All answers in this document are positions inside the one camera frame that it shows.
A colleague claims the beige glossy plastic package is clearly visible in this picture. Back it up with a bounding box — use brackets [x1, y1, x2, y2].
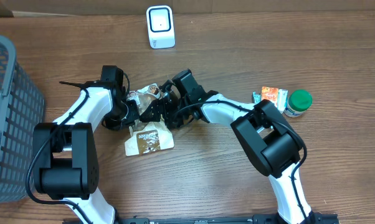
[125, 83, 174, 156]

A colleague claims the teal tissue pouch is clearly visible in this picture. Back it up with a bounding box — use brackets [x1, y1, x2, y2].
[252, 91, 262, 104]

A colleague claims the orange snack packet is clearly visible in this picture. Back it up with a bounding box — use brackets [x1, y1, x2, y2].
[261, 86, 278, 103]

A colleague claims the green lid white jar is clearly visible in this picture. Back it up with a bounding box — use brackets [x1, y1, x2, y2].
[284, 90, 313, 118]

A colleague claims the small teal tissue pack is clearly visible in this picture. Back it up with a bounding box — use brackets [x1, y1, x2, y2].
[277, 89, 288, 113]

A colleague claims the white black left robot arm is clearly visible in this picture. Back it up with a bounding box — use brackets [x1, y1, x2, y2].
[25, 65, 139, 223]

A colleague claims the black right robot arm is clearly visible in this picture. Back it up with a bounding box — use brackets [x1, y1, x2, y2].
[140, 69, 314, 223]

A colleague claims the white barcode scanner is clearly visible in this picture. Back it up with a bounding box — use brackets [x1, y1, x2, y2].
[146, 5, 176, 49]

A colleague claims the dark grey mesh basket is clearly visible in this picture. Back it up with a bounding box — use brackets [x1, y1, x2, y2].
[0, 35, 45, 203]

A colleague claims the brown cardboard backboard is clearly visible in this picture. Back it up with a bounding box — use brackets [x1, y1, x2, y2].
[0, 0, 375, 17]

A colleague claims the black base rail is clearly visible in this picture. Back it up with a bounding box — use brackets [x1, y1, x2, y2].
[62, 213, 341, 224]

